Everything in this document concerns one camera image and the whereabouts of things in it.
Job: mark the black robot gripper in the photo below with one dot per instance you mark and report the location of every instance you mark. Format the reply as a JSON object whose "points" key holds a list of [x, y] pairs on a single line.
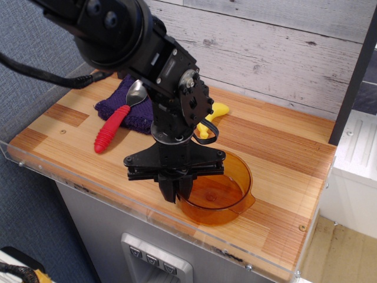
{"points": [[174, 162]]}

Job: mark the orange transparent plastic pot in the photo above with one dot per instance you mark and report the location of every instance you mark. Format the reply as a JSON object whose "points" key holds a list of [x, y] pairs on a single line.
{"points": [[219, 199]]}

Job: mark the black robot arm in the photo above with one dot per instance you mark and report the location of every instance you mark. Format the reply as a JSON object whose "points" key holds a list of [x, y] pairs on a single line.
{"points": [[123, 37]]}

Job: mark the yellow toy banana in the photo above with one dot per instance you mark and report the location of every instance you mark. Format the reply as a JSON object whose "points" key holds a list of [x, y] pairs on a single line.
{"points": [[219, 109]]}

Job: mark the silver dispenser button panel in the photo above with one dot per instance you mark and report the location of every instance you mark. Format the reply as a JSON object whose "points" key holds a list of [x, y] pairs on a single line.
{"points": [[144, 260]]}

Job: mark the grey toy fridge cabinet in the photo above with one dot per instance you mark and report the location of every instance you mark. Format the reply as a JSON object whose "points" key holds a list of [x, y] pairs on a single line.
{"points": [[101, 225]]}

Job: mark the clear acrylic table guard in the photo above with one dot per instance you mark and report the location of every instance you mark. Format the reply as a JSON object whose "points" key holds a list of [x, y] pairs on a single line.
{"points": [[278, 123]]}

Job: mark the white ribbed appliance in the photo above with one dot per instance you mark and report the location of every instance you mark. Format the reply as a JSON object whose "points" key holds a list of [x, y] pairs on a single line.
{"points": [[349, 196]]}

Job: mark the yellow black object corner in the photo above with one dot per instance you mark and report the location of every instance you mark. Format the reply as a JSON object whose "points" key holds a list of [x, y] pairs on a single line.
{"points": [[26, 274]]}

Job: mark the red handled metal spoon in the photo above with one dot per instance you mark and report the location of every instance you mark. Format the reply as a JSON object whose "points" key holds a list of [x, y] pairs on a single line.
{"points": [[116, 108]]}

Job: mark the black vertical post right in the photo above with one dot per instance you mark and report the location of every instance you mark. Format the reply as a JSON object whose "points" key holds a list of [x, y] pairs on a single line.
{"points": [[362, 63]]}

